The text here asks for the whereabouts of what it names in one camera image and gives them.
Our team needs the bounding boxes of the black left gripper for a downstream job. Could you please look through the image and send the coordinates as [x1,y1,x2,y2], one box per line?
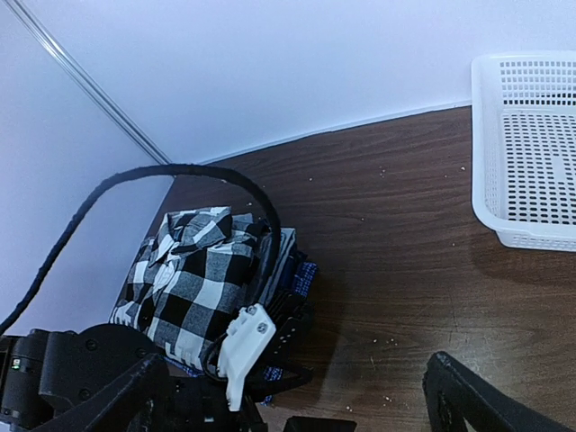
[0,287,359,432]

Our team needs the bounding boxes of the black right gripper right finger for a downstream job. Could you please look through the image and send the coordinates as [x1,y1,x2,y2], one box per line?
[422,351,569,431]

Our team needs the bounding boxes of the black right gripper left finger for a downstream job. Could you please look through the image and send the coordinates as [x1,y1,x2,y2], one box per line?
[36,354,169,431]

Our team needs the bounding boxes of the black white plaid shirt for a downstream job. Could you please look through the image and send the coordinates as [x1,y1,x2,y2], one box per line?
[110,207,266,369]

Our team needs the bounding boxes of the blue white checked folded shirt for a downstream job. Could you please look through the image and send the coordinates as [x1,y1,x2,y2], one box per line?
[251,261,318,405]

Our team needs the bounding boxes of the grey folded shirt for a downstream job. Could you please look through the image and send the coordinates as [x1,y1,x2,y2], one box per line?
[258,228,296,306]

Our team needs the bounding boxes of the white plastic laundry basket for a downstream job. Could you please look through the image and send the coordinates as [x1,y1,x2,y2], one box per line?
[471,50,575,252]

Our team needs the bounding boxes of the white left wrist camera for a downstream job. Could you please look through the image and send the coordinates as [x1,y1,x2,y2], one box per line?
[216,303,276,412]

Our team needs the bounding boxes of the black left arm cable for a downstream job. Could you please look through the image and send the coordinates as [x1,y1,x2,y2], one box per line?
[0,164,283,337]

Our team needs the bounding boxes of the left aluminium frame post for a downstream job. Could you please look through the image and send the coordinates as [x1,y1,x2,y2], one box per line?
[2,0,172,165]

